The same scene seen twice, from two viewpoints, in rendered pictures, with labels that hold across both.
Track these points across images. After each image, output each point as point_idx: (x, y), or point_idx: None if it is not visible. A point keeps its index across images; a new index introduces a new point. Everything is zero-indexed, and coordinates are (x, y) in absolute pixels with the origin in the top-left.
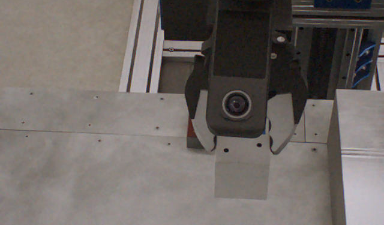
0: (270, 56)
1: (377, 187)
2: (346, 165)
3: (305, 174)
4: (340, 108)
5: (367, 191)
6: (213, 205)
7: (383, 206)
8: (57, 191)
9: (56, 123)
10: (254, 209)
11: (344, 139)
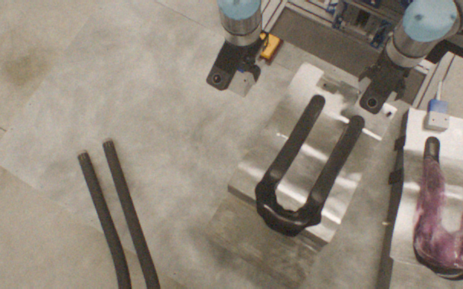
0: (235, 66)
1: (290, 109)
2: (285, 95)
3: (282, 85)
4: (299, 70)
5: (285, 109)
6: None
7: (287, 118)
8: (189, 51)
9: (202, 20)
10: (255, 91)
11: (291, 85)
